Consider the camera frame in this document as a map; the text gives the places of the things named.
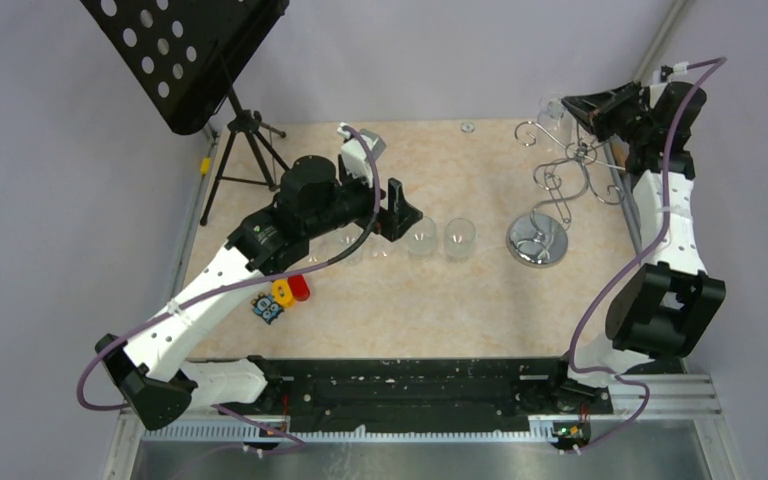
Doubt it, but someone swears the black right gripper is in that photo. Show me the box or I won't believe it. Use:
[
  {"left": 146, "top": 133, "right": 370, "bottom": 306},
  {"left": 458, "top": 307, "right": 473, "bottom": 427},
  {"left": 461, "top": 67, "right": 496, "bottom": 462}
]
[{"left": 559, "top": 80, "right": 652, "bottom": 147}]

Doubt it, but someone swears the black perforated music stand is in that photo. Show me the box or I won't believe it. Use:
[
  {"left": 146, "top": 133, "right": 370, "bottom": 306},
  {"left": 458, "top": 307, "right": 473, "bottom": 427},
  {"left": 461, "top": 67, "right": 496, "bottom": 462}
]
[{"left": 81, "top": 0, "right": 289, "bottom": 191}]

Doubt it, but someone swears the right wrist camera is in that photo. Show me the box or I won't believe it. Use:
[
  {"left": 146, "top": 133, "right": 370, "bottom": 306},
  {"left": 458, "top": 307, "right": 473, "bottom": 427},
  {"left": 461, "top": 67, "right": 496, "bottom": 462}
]
[{"left": 649, "top": 62, "right": 689, "bottom": 87}]

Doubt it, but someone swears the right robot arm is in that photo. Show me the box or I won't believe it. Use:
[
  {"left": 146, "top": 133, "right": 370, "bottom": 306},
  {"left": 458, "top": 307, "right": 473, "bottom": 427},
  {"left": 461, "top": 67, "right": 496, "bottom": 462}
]
[{"left": 546, "top": 81, "right": 726, "bottom": 412}]

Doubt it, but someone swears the chrome wine glass rack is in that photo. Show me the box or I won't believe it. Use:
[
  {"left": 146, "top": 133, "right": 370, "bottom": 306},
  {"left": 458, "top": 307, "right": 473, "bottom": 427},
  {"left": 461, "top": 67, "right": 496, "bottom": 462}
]
[{"left": 506, "top": 120, "right": 625, "bottom": 268}]

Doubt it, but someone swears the etched wine glass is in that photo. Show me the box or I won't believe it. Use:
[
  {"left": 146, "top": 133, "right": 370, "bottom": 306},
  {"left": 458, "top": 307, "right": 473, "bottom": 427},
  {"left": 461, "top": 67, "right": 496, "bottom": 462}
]
[
  {"left": 405, "top": 217, "right": 437, "bottom": 261},
  {"left": 444, "top": 218, "right": 477, "bottom": 262},
  {"left": 537, "top": 93, "right": 574, "bottom": 141}
]

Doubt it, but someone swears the yellow clamp left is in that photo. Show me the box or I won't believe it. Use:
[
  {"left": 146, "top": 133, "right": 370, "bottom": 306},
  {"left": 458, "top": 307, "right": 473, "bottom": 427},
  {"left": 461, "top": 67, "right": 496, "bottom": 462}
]
[{"left": 199, "top": 157, "right": 211, "bottom": 176}]

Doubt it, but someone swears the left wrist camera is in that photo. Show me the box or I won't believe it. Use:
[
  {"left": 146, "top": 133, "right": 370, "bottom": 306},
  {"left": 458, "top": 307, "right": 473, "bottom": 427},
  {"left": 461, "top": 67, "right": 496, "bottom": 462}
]
[{"left": 337, "top": 122, "right": 387, "bottom": 187}]

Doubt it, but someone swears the small wooden block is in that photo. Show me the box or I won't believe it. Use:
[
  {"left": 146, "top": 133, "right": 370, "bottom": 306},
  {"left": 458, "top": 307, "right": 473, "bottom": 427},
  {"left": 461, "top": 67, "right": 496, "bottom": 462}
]
[{"left": 611, "top": 145, "right": 628, "bottom": 167}]

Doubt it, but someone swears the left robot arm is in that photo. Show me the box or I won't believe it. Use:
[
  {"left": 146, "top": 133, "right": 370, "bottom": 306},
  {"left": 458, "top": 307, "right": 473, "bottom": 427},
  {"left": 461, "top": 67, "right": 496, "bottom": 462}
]
[{"left": 96, "top": 155, "right": 423, "bottom": 431}]

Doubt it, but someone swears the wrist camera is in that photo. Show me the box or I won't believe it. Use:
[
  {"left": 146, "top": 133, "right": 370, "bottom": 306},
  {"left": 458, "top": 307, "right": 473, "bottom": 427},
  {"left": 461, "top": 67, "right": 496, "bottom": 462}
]
[
  {"left": 649, "top": 62, "right": 689, "bottom": 87},
  {"left": 337, "top": 122, "right": 387, "bottom": 187}
]

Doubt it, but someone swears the clear smooth wine glass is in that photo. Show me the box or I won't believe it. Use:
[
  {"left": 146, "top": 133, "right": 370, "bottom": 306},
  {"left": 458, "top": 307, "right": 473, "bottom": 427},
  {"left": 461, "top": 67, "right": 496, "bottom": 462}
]
[{"left": 306, "top": 238, "right": 332, "bottom": 265}]

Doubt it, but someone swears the yellow ring block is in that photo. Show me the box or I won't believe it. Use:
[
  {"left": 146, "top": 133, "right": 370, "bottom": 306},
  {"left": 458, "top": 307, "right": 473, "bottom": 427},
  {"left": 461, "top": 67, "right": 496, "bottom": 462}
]
[{"left": 271, "top": 279, "right": 296, "bottom": 309}]

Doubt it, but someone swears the red cylinder block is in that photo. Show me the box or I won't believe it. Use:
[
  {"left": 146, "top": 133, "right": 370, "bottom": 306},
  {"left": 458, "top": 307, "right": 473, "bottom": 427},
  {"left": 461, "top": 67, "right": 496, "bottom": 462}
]
[{"left": 287, "top": 275, "right": 311, "bottom": 302}]

